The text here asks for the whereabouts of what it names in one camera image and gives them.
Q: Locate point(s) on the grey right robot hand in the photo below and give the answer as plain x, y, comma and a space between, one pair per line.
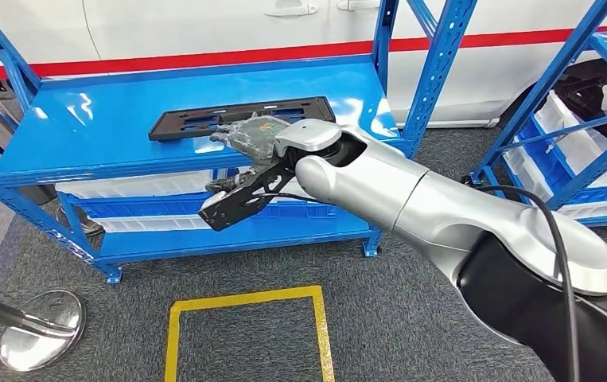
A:
255, 137

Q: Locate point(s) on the black plastic plate holder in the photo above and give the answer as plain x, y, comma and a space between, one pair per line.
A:
192, 124

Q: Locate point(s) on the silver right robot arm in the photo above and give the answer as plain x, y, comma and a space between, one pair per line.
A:
440, 216

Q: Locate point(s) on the blue metal shelf rack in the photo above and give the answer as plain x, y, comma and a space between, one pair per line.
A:
103, 132
556, 68

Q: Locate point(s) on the blue plastic crate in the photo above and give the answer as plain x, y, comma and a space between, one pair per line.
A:
303, 211
145, 208

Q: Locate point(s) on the white car with red stripe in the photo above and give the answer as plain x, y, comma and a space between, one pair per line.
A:
203, 26

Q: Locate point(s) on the chrome stanchion base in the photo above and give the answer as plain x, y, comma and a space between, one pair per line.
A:
89, 224

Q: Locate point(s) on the yellow tape square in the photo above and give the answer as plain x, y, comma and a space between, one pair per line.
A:
319, 337

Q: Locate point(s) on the white plastic bin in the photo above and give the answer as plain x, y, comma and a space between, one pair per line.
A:
519, 168
577, 137

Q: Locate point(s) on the blue plastic bin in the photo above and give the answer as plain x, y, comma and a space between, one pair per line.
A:
543, 145

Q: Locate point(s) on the black stanchion post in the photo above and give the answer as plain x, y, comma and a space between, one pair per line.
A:
37, 194

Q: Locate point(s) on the chrome stanchion post with base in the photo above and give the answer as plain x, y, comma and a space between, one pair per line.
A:
45, 337

